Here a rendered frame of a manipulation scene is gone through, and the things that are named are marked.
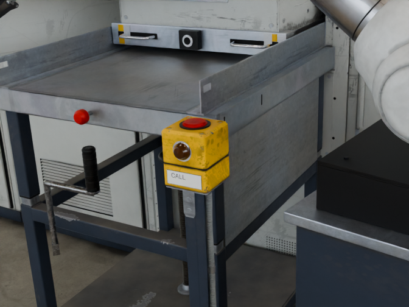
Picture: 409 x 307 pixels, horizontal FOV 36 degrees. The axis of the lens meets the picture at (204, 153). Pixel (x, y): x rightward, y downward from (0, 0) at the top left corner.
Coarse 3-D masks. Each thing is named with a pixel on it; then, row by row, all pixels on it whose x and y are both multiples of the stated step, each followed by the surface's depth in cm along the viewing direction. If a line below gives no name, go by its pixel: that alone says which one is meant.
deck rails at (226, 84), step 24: (48, 48) 160; (72, 48) 168; (96, 48) 177; (120, 48) 183; (288, 48) 154; (312, 48) 168; (0, 72) 148; (24, 72) 155; (48, 72) 159; (216, 72) 125; (240, 72) 134; (264, 72) 144; (216, 96) 126
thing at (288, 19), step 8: (280, 0) 154; (288, 0) 159; (296, 0) 163; (304, 0) 168; (120, 8) 178; (280, 8) 155; (288, 8) 160; (296, 8) 164; (304, 8) 169; (312, 8) 174; (280, 16) 156; (288, 16) 160; (296, 16) 165; (304, 16) 170; (312, 16) 175; (320, 16) 180; (280, 24) 157; (288, 24) 161; (296, 24) 166; (304, 24) 170
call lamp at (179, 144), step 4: (176, 144) 97; (180, 144) 97; (184, 144) 97; (188, 144) 97; (176, 148) 97; (180, 148) 96; (184, 148) 96; (188, 148) 97; (176, 152) 97; (180, 152) 96; (184, 152) 96; (188, 152) 96; (176, 156) 97; (180, 156) 97; (184, 156) 96; (188, 156) 97; (180, 160) 98; (184, 160) 98
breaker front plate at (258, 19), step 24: (120, 0) 178; (144, 0) 173; (168, 0) 169; (192, 0) 166; (216, 0) 162; (240, 0) 159; (264, 0) 156; (168, 24) 172; (192, 24) 168; (216, 24) 165; (240, 24) 161; (264, 24) 158
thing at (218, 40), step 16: (144, 32) 176; (160, 32) 173; (176, 32) 170; (208, 32) 165; (224, 32) 163; (240, 32) 160; (256, 32) 158; (272, 32) 156; (288, 32) 156; (176, 48) 172; (208, 48) 167; (224, 48) 164; (240, 48) 162
